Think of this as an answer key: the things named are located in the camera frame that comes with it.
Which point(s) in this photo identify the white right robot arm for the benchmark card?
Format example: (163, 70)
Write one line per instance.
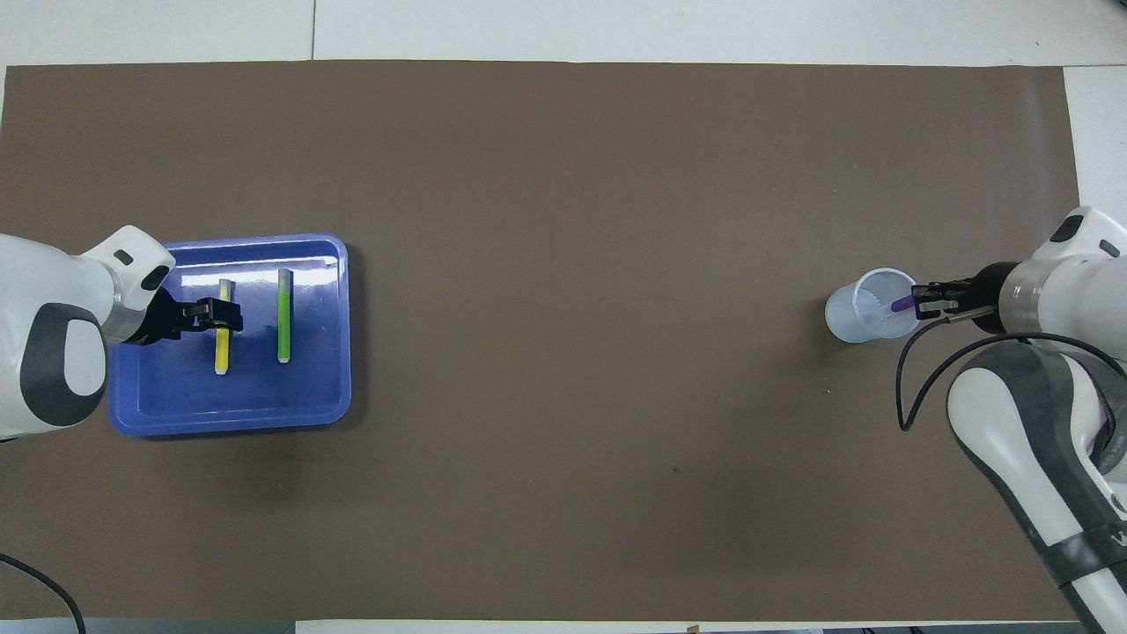
(1012, 423)

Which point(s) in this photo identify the green marker pen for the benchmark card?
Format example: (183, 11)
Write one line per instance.
(284, 321)

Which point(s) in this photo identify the translucent plastic cup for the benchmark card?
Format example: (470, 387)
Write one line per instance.
(850, 321)

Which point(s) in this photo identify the yellow marker pen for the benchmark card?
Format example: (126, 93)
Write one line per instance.
(224, 352)

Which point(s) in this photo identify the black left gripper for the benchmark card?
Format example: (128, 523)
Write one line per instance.
(172, 319)

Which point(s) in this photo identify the brown table mat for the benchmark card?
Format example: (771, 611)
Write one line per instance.
(563, 220)

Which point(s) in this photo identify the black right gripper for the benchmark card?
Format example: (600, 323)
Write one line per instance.
(982, 295)

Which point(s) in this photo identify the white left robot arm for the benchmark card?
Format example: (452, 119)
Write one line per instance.
(53, 291)

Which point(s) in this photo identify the purple marker pen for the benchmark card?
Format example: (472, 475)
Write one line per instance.
(902, 305)

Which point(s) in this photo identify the blue plastic tray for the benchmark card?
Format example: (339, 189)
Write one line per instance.
(255, 396)

